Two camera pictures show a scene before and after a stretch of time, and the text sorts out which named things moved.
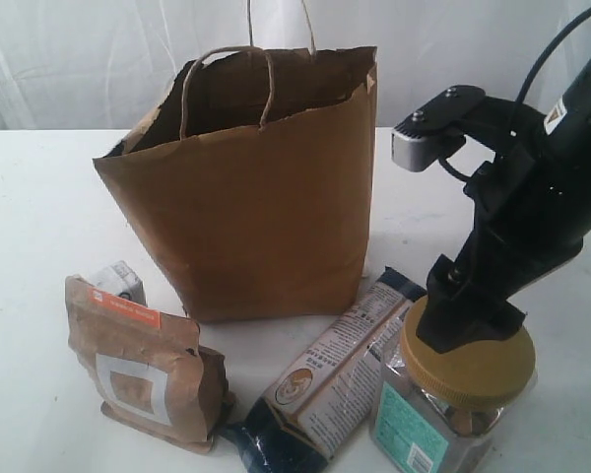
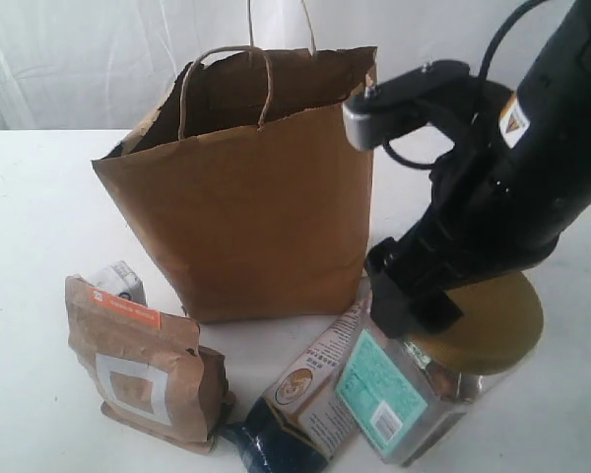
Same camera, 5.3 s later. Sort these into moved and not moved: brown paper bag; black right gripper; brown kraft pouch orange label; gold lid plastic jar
Moved: black right gripper; gold lid plastic jar
Not moved: brown paper bag; brown kraft pouch orange label
